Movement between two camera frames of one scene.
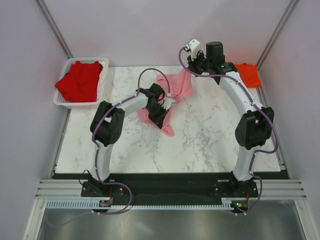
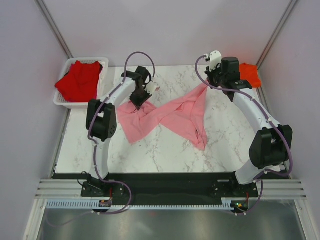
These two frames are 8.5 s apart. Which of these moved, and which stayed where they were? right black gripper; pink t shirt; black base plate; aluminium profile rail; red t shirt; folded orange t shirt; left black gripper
Moved: pink t shirt; right black gripper; left black gripper
Stayed: red t shirt; folded orange t shirt; aluminium profile rail; black base plate
